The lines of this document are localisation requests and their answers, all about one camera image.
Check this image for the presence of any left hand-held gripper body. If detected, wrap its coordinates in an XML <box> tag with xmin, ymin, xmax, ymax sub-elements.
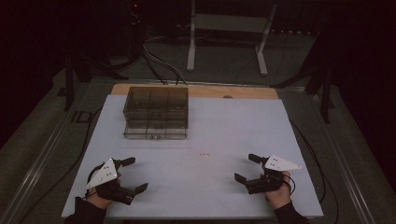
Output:
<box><xmin>86</xmin><ymin>158</ymin><xmax>137</xmax><ymax>206</ymax></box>

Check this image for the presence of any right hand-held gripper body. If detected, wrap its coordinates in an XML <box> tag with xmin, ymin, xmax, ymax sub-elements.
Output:
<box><xmin>245</xmin><ymin>154</ymin><xmax>303</xmax><ymax>195</ymax></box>

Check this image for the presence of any clear smoky plastic drawer box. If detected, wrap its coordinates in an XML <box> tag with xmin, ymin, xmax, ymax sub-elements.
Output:
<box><xmin>122</xmin><ymin>86</ymin><xmax>190</xmax><ymax>140</ymax></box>

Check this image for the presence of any person's right hand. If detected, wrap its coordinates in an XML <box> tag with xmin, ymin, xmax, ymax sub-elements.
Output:
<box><xmin>260</xmin><ymin>164</ymin><xmax>292</xmax><ymax>210</ymax></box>

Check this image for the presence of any person's left hand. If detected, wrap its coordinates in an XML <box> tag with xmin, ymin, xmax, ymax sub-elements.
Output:
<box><xmin>84</xmin><ymin>171</ymin><xmax>123</xmax><ymax>210</ymax></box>

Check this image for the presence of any white table mat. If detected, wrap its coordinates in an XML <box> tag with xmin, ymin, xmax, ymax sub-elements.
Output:
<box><xmin>61</xmin><ymin>94</ymin><xmax>324</xmax><ymax>219</ymax></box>

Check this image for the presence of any black stand with red light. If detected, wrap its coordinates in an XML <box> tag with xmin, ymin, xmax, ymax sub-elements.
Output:
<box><xmin>125</xmin><ymin>0</ymin><xmax>148</xmax><ymax>64</ymax></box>

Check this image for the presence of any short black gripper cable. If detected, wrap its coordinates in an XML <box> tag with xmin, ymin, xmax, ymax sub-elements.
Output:
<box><xmin>281</xmin><ymin>174</ymin><xmax>296</xmax><ymax>196</ymax></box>

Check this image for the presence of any long black cable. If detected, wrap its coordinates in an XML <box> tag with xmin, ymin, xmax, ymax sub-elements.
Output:
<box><xmin>289</xmin><ymin>119</ymin><xmax>340</xmax><ymax>224</ymax></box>
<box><xmin>17</xmin><ymin>106</ymin><xmax>104</xmax><ymax>224</ymax></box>

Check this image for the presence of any metal floor rail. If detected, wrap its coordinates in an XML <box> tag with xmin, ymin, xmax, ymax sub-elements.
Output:
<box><xmin>0</xmin><ymin>90</ymin><xmax>94</xmax><ymax>224</ymax></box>
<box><xmin>311</xmin><ymin>92</ymin><xmax>379</xmax><ymax>224</ymax></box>

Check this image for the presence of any black stand frame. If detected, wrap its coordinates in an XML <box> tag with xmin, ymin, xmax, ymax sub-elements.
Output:
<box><xmin>270</xmin><ymin>31</ymin><xmax>336</xmax><ymax>124</ymax></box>
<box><xmin>63</xmin><ymin>55</ymin><xmax>129</xmax><ymax>113</ymax></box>

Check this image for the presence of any black floor cable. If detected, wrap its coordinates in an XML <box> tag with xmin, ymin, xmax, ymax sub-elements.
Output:
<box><xmin>141</xmin><ymin>50</ymin><xmax>169</xmax><ymax>86</ymax></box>

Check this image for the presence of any grey floor cable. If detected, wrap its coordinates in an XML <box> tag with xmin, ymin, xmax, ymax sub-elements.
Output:
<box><xmin>142</xmin><ymin>46</ymin><xmax>190</xmax><ymax>87</ymax></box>

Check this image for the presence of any white metal stand frame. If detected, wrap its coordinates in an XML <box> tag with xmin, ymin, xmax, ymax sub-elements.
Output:
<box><xmin>186</xmin><ymin>0</ymin><xmax>278</xmax><ymax>77</ymax></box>

